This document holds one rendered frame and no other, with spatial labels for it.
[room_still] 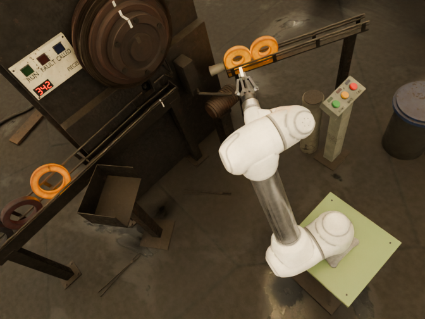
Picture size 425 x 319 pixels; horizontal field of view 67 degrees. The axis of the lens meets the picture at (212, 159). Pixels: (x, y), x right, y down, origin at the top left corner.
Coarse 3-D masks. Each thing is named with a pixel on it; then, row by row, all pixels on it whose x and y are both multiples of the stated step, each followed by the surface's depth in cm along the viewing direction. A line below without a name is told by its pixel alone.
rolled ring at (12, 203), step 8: (16, 200) 155; (24, 200) 156; (32, 200) 159; (8, 208) 152; (16, 208) 155; (40, 208) 166; (0, 216) 155; (8, 216) 155; (8, 224) 157; (16, 224) 161
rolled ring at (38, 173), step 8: (40, 168) 160; (48, 168) 161; (56, 168) 163; (64, 168) 166; (32, 176) 159; (40, 176) 161; (64, 176) 167; (32, 184) 160; (64, 184) 168; (40, 192) 163; (48, 192) 166; (56, 192) 168
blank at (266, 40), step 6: (264, 36) 176; (270, 36) 177; (258, 42) 176; (264, 42) 176; (270, 42) 177; (276, 42) 178; (252, 48) 179; (258, 48) 179; (270, 48) 180; (276, 48) 181; (252, 54) 182; (258, 54) 183; (264, 54) 184
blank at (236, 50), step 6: (234, 48) 178; (240, 48) 178; (246, 48) 180; (228, 54) 180; (234, 54) 180; (240, 54) 181; (246, 54) 181; (228, 60) 183; (240, 60) 188; (246, 60) 185; (228, 66) 187; (240, 66) 188
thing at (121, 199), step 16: (96, 176) 163; (112, 176) 171; (128, 176) 168; (96, 192) 164; (112, 192) 167; (128, 192) 165; (80, 208) 153; (96, 208) 165; (112, 208) 163; (128, 208) 161; (112, 224) 156; (144, 224) 191; (160, 224) 218; (144, 240) 214; (160, 240) 212
